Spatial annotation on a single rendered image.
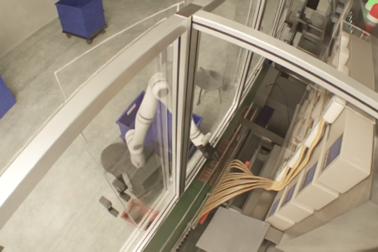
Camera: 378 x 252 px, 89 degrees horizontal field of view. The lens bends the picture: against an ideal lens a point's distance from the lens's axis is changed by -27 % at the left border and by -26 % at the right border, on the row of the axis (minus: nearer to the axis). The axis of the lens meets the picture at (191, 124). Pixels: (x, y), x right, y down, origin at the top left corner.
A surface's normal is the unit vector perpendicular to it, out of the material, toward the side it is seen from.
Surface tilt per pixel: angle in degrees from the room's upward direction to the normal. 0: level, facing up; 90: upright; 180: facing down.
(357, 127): 0
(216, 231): 20
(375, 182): 0
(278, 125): 0
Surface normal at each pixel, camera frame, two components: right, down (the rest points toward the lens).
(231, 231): -0.23, -0.70
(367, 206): -0.50, 0.68
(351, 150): 0.06, -0.58
